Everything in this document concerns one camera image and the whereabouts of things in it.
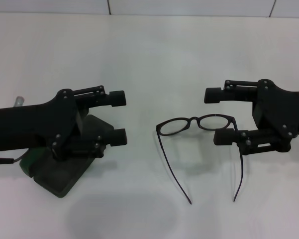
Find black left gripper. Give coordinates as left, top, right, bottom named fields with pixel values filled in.
left=0, top=88, right=91, bottom=160

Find black glasses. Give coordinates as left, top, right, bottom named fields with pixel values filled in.
left=155, top=113, right=246, bottom=206

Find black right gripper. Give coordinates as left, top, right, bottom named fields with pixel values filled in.
left=203, top=79, right=299, bottom=155

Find green glasses case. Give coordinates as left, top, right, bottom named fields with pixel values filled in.
left=19, top=114, right=115, bottom=199

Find left arm cable with plug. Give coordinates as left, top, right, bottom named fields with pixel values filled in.
left=0, top=152, right=28, bottom=165

